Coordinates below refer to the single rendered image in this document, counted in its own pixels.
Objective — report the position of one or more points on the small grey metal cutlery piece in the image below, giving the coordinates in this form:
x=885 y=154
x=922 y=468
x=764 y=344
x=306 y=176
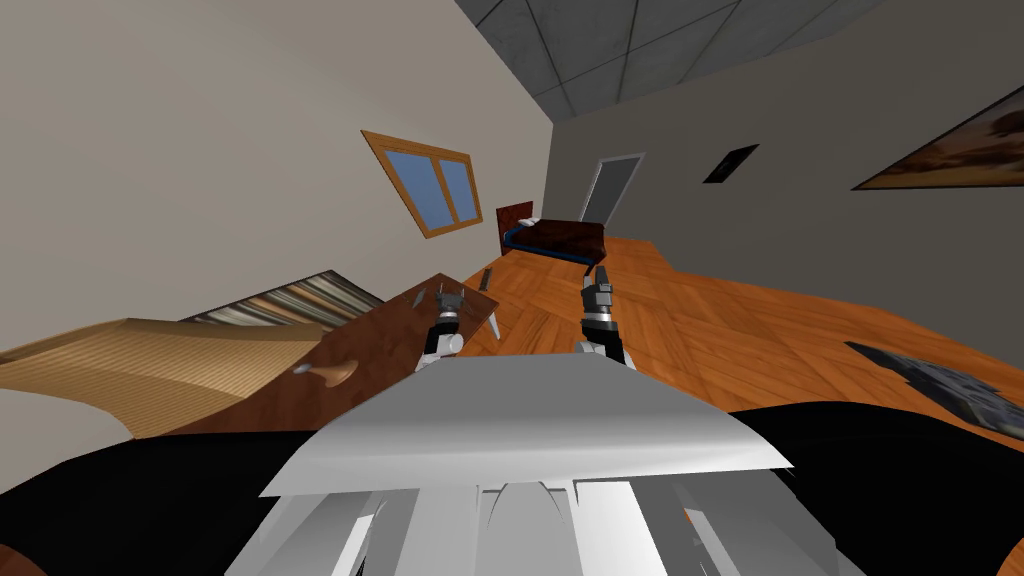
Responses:
x=418 y=298

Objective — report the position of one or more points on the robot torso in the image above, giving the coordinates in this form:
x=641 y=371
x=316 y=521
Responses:
x=520 y=416

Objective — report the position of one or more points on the wooden framed window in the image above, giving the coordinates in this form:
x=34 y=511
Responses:
x=436 y=188

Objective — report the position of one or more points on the striped rug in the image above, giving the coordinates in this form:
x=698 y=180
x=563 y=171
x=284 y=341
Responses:
x=296 y=302

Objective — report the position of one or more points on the large brown landscape picture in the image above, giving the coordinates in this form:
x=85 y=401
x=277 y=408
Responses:
x=968 y=152

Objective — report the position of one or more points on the tan ribbed furniture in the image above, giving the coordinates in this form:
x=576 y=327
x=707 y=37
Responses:
x=160 y=368

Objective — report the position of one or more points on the dark grey patterned rug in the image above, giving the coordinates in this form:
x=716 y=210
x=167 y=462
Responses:
x=944 y=384

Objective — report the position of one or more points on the dark brown bed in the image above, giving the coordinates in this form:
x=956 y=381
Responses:
x=560 y=237

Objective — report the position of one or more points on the dark grey flat bar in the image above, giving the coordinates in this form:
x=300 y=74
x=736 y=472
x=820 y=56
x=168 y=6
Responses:
x=485 y=279

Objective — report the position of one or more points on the dark brown wooden table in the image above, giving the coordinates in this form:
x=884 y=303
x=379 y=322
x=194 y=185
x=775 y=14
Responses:
x=376 y=352

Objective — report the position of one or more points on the tan wooden utensil silver tip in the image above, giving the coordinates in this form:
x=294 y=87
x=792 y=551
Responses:
x=336 y=373

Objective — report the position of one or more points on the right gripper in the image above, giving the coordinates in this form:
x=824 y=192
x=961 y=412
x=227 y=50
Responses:
x=598 y=304

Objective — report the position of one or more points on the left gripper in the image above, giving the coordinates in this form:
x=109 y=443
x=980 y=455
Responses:
x=450 y=304

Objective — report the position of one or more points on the small black wall picture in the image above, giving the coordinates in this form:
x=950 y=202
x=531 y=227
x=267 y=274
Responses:
x=730 y=163

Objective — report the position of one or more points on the grey door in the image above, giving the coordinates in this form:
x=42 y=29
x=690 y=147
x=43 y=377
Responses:
x=614 y=188

